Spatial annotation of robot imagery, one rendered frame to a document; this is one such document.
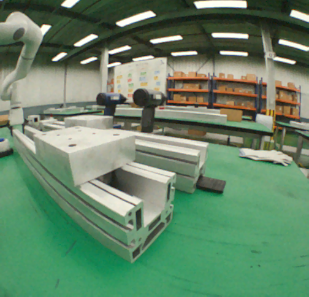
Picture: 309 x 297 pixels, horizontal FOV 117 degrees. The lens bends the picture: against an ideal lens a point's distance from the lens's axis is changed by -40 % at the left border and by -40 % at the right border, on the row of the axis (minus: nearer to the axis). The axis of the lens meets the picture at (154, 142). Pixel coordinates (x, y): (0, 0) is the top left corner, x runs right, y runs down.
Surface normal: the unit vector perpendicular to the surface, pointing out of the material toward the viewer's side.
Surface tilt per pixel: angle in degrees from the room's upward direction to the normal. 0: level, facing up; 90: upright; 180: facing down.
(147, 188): 90
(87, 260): 0
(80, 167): 90
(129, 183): 90
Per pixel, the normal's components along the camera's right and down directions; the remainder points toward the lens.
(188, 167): -0.53, 0.20
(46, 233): 0.02, -0.97
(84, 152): 0.85, 0.15
